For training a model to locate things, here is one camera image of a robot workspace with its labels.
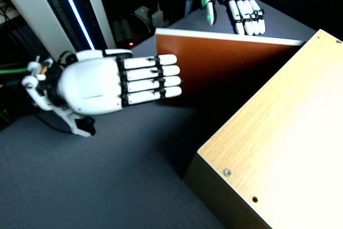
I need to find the brown wooden board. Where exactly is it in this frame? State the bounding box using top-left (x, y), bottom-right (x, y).
top-left (154, 27), bottom-right (307, 108)

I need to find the white column with light strip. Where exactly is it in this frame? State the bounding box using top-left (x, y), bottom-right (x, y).
top-left (0, 0), bottom-right (116, 58)

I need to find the light wooden box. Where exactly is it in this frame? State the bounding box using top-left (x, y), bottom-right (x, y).
top-left (183, 28), bottom-right (343, 229)

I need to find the grey background device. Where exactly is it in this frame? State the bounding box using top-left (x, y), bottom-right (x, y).
top-left (133, 2), bottom-right (170, 29)

